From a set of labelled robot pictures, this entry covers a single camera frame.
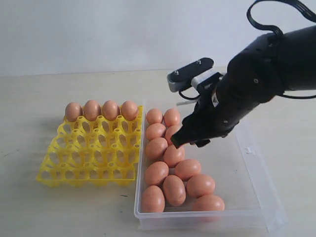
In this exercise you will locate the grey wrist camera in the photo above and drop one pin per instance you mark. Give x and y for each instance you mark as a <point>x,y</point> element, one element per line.
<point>181,78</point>

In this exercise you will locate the brown egg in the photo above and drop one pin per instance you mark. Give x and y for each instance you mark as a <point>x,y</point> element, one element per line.
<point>171,117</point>
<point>173,156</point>
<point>154,116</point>
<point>208,203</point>
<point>129,110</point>
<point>170,131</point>
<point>156,148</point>
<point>72,111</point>
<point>110,110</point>
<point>155,130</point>
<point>187,168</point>
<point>92,110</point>
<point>200,185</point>
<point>156,173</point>
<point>153,200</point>
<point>174,190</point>

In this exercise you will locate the yellow plastic egg tray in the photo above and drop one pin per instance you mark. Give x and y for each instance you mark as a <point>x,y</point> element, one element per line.
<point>96,152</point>

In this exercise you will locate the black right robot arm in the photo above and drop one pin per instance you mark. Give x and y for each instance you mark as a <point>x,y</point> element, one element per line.
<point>267,68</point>

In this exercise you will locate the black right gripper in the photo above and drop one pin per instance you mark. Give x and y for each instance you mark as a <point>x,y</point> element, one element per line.
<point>215,115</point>

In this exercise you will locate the clear plastic storage box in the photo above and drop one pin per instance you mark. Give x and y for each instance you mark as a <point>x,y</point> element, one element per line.
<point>252,206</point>

